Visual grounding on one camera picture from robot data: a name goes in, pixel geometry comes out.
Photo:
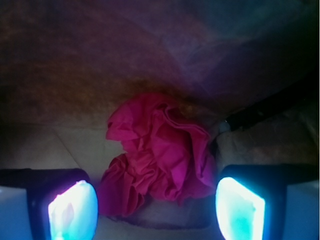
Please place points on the brown paper bag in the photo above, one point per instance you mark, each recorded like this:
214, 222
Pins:
66, 65

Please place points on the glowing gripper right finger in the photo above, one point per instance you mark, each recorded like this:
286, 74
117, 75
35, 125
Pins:
269, 202

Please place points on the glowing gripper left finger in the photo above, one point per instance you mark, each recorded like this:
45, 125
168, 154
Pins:
47, 204

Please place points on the crumpled red paper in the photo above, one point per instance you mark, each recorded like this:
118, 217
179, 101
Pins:
165, 156

